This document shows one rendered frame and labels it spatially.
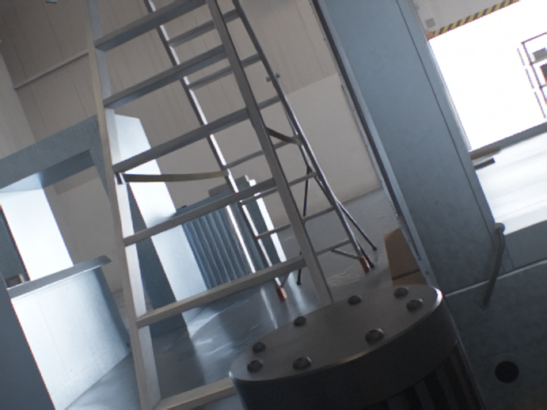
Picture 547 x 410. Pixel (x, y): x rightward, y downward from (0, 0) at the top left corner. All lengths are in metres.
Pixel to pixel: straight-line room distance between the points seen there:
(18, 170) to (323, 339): 4.19
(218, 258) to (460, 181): 3.93
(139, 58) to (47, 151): 8.48
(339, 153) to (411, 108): 10.66
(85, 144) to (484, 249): 3.53
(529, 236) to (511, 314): 0.11
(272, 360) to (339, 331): 0.03
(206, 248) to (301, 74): 7.44
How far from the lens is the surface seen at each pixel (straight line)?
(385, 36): 0.81
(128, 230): 1.64
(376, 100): 0.79
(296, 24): 11.85
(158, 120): 12.27
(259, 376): 0.21
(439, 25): 11.73
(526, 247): 0.82
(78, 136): 4.14
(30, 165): 4.33
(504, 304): 0.83
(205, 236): 4.64
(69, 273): 3.40
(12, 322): 0.58
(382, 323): 0.22
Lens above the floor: 0.58
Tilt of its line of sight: level
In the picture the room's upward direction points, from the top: 22 degrees counter-clockwise
